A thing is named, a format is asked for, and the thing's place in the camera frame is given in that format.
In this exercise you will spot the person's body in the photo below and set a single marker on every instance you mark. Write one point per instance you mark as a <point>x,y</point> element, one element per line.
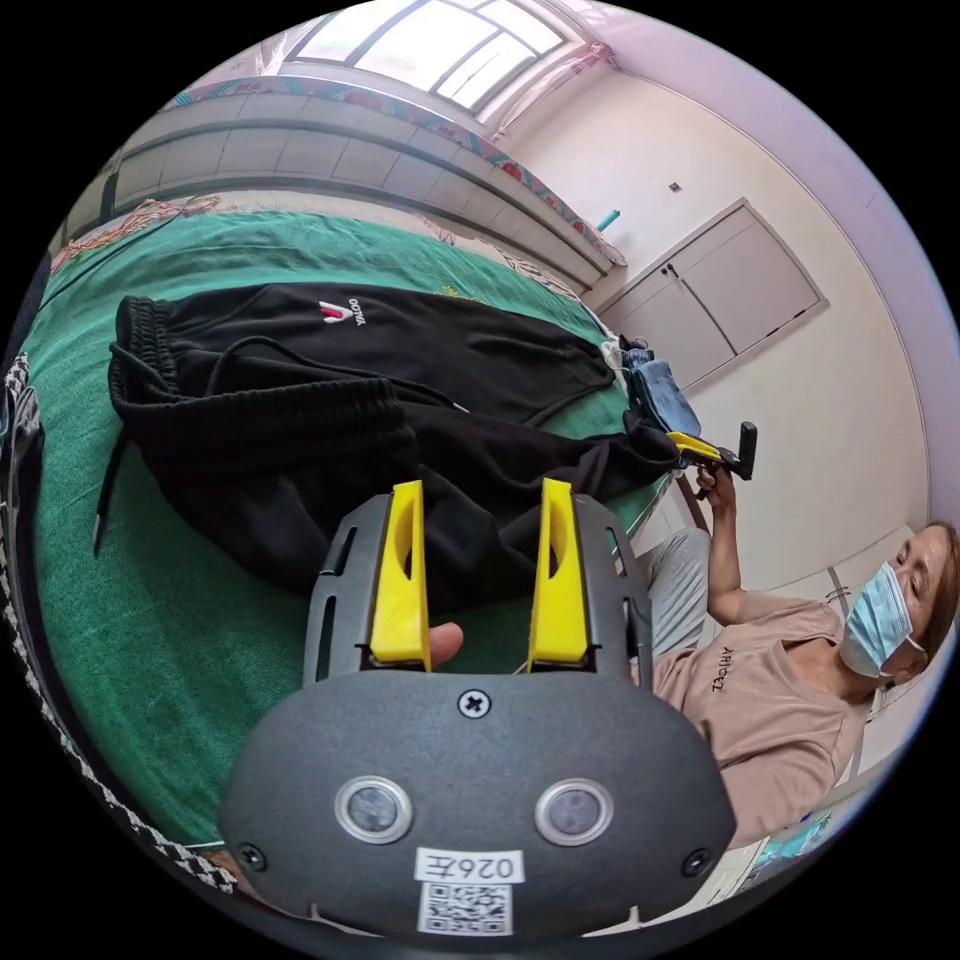
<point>780,675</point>

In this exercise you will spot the person's right hand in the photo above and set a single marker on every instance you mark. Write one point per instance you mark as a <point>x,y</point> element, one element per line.
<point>721,489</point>

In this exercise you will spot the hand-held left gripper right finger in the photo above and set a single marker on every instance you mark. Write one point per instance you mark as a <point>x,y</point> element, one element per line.
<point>559,592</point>

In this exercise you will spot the pink curtain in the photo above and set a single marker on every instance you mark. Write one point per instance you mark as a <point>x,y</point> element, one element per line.
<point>547,90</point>

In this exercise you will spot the black long pants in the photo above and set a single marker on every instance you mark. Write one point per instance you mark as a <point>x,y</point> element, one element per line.
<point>300,420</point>

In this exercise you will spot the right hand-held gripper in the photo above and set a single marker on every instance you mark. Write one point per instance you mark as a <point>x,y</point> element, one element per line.
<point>726,459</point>

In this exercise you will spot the pile of clothes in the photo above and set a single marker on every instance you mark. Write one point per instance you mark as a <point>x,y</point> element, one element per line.
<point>660,390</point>

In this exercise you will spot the person's left hand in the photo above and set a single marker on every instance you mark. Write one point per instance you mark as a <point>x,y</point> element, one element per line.
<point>447,642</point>

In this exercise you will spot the person's right forearm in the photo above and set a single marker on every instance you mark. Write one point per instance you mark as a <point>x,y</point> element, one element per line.
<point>729,562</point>

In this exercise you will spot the window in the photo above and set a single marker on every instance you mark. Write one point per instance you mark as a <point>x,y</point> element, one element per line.
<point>450,45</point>

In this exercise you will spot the white cupboard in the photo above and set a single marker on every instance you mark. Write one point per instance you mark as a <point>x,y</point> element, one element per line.
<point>720,292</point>

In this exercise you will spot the bed with green cover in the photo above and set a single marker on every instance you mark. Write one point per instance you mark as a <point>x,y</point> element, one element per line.
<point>165,637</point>

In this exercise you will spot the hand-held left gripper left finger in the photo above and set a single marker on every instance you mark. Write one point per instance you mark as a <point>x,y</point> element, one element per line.
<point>401,577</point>

